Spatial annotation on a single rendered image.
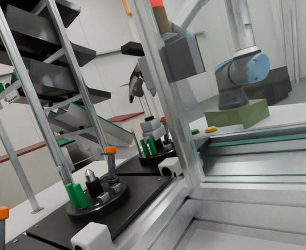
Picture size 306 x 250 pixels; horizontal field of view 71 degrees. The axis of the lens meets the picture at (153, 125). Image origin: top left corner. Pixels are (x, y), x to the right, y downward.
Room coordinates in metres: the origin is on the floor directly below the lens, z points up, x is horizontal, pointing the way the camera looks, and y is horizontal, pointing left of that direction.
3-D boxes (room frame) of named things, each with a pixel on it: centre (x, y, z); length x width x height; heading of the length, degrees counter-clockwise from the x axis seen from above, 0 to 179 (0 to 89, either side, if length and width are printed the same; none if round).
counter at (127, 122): (6.20, 0.88, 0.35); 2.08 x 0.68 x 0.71; 28
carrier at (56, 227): (0.45, 0.17, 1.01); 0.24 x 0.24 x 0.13; 51
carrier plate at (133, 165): (0.65, 0.01, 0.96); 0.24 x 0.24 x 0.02; 51
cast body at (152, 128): (0.65, 0.01, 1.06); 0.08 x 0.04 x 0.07; 141
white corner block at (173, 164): (0.52, -0.01, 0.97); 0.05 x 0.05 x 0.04; 51
